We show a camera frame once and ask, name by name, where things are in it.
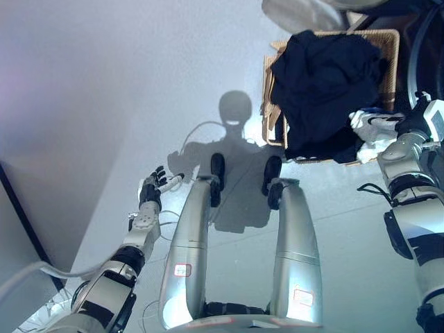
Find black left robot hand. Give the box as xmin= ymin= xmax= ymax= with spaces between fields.
xmin=139 ymin=165 xmax=185 ymax=212

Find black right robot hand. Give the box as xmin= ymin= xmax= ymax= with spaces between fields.
xmin=395 ymin=92 xmax=444 ymax=143

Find tan wicker laundry basket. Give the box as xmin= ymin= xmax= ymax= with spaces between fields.
xmin=262 ymin=28 xmax=402 ymax=167

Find dark grey washing machine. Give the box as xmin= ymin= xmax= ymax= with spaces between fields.
xmin=346 ymin=0 xmax=444 ymax=110

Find dark navy clothes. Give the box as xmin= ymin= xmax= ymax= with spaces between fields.
xmin=270 ymin=30 xmax=388 ymax=164

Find silver left robot leg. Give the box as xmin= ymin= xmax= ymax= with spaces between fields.
xmin=160 ymin=175 xmax=223 ymax=330

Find silver robot leg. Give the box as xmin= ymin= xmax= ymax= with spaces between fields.
xmin=266 ymin=177 xmax=323 ymax=329
xmin=160 ymin=175 xmax=223 ymax=330

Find black left robot foot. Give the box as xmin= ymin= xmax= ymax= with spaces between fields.
xmin=210 ymin=152 xmax=227 ymax=185

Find black robot foot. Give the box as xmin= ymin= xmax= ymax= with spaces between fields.
xmin=210 ymin=152 xmax=227 ymax=185
xmin=262 ymin=155 xmax=283 ymax=196

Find black right robot foot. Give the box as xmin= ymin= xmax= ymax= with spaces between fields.
xmin=262 ymin=155 xmax=283 ymax=196

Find white panel with dark edge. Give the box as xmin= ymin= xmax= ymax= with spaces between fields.
xmin=0 ymin=161 xmax=67 ymax=294

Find silver right robot leg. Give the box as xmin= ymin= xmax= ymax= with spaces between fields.
xmin=266 ymin=177 xmax=323 ymax=329

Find round glass washer door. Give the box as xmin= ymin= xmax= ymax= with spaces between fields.
xmin=262 ymin=0 xmax=348 ymax=33

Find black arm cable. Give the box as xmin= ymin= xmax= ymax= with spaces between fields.
xmin=357 ymin=182 xmax=395 ymax=206

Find grey thick cable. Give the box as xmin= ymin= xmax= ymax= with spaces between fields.
xmin=0 ymin=260 xmax=117 ymax=296

